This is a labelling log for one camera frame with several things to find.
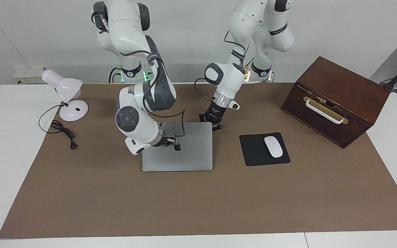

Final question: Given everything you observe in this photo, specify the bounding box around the grey laptop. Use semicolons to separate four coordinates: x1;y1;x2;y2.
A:
142;122;213;172

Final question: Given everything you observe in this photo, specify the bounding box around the black mouse pad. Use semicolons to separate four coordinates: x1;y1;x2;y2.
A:
239;132;291;167

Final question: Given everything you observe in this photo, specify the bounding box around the white computer mouse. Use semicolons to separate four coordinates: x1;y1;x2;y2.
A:
264;136;284;158

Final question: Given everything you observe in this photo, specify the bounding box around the brown table mat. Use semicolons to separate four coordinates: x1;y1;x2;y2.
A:
0;82;397;239

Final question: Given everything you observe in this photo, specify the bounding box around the white desk lamp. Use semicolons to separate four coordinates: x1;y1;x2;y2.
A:
42;70;89;122

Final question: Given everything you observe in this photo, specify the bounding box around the dark wooden box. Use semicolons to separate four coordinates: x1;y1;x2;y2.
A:
281;56;391;149

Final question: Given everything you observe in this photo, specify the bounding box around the white power strip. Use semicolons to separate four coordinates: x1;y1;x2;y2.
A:
13;67;45;85

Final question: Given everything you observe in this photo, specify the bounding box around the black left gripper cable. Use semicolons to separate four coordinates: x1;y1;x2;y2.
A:
194;30;252;104

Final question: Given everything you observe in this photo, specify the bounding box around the black right arm base cable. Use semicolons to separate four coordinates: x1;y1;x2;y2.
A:
108;67;122;84

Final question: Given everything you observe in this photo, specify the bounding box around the black lamp cable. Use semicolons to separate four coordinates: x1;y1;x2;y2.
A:
39;104;78;150

